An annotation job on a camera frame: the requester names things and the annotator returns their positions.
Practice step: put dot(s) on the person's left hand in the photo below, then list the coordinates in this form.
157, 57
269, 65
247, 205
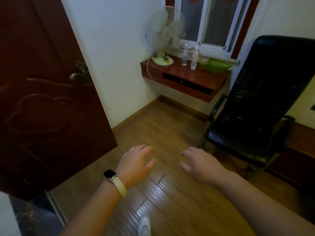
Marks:
134, 169

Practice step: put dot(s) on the person's right hand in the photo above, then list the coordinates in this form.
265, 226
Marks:
206, 169

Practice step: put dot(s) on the person's right forearm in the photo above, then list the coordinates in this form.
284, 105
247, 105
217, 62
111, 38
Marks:
265, 206

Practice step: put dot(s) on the person's left forearm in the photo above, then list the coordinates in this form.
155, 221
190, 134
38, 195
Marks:
93, 213

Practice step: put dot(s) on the person's white shoe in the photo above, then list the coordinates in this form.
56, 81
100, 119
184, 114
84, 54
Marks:
144, 227

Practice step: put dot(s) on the smartwatch with white band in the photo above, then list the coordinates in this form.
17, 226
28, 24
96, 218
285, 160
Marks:
109, 174

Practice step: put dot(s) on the black leather office chair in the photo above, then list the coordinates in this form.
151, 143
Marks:
258, 95

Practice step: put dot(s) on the brown wooden nightstand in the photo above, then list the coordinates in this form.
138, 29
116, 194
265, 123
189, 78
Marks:
300, 157

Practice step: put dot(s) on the reddish wooden table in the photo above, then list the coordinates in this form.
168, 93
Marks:
182, 72

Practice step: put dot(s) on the green glass dish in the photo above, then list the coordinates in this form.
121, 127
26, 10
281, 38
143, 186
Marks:
214, 66

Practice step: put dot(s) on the dark brown wooden door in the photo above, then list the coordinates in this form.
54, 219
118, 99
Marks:
49, 108

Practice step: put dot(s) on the white window ledge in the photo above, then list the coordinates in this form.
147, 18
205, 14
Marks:
204, 55

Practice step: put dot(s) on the white table fan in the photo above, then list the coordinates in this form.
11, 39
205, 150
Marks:
167, 34

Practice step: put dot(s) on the white framed sliding window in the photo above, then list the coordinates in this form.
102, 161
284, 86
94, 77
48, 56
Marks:
203, 22

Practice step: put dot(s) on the dark wooden window trim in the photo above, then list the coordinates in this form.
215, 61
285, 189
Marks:
244, 27

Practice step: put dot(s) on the black wall socket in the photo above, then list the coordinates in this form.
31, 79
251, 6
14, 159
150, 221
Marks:
313, 107

